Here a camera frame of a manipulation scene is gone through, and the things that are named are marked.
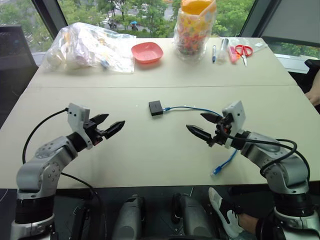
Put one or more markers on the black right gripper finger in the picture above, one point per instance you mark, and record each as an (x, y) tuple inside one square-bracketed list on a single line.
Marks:
[(200, 132), (211, 117)]

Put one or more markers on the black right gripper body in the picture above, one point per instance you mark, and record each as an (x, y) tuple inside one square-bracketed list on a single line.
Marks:
[(221, 136)]

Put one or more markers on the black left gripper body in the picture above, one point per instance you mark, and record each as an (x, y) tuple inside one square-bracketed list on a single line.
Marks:
[(92, 132)]

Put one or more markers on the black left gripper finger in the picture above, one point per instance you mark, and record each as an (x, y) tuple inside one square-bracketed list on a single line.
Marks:
[(100, 118), (114, 129)]

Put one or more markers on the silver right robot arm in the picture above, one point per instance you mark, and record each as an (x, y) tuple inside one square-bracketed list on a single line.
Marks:
[(282, 170)]

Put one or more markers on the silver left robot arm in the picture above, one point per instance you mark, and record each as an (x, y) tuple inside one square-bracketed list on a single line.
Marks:
[(37, 172)]

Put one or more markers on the small black box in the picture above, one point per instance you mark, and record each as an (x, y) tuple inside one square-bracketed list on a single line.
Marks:
[(155, 108)]

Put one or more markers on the blue pen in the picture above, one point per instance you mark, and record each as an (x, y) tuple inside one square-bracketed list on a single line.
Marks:
[(214, 53)]

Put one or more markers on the clear plastic tube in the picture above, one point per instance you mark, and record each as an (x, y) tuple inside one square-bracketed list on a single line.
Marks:
[(222, 51)]

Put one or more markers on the clear bag of white items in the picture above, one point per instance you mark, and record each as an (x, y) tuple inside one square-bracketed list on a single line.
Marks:
[(85, 47)]

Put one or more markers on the white and black sneaker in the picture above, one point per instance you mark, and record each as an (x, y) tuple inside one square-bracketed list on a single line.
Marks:
[(225, 212)]

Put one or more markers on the pink plastic bowl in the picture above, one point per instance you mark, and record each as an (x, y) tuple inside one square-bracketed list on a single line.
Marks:
[(147, 52)]

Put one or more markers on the clear flat plastic bag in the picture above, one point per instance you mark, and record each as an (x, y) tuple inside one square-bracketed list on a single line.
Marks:
[(252, 41)]

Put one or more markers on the colourful candy bag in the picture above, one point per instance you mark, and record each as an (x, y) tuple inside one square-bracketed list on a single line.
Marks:
[(191, 32)]

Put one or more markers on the grey rounded robot leg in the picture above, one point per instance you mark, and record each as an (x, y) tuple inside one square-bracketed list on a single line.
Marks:
[(131, 220), (192, 220)]

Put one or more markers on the person's bare leg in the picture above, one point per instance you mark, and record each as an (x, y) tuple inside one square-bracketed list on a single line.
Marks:
[(250, 225)]

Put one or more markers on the black mesh chair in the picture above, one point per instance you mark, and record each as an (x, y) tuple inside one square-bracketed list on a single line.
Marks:
[(13, 70)]

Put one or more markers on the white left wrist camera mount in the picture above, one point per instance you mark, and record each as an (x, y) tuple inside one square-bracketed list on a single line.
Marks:
[(76, 117)]

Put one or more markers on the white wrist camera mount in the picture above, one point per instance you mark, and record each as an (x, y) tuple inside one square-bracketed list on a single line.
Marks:
[(76, 117), (237, 112)]

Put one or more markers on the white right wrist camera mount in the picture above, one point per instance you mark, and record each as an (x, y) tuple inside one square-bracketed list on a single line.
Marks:
[(237, 112)]

